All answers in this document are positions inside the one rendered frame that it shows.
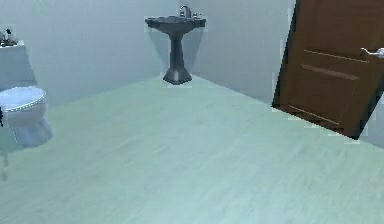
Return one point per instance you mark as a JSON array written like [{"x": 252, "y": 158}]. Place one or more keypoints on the dark grey pedestal sink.
[{"x": 175, "y": 40}]

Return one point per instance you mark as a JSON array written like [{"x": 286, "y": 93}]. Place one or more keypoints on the silver sink faucet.
[{"x": 185, "y": 11}]

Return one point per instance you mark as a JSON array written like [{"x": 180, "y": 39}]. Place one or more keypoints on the small dark object on tank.
[{"x": 7, "y": 38}]

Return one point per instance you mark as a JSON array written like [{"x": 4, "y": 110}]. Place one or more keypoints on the brown wooden room door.
[{"x": 330, "y": 66}]

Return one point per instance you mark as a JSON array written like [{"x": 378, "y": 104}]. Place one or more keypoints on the white toilet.
[{"x": 23, "y": 106}]

